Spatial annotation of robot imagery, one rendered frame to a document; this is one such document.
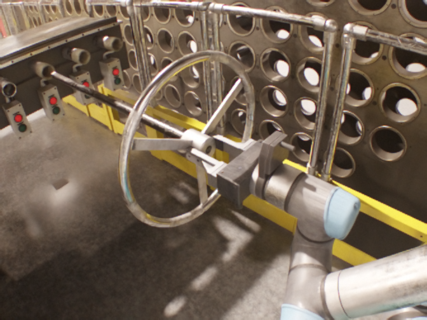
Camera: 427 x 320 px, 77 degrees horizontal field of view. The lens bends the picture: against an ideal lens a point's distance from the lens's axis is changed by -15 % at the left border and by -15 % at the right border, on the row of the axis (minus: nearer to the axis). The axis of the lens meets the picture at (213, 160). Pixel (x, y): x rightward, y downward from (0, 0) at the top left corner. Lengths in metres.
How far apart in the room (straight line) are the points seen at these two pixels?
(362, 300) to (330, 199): 0.16
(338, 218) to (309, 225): 0.06
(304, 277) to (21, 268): 1.50
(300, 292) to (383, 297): 0.13
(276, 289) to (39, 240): 1.26
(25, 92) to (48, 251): 0.82
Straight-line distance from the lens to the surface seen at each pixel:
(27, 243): 1.88
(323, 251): 0.55
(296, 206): 0.50
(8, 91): 1.37
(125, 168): 0.52
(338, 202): 0.49
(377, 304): 0.45
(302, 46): 2.02
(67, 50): 1.50
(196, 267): 1.46
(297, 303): 0.49
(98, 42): 1.56
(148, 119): 0.74
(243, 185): 0.52
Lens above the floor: 1.23
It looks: 38 degrees down
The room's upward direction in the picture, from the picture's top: 4 degrees counter-clockwise
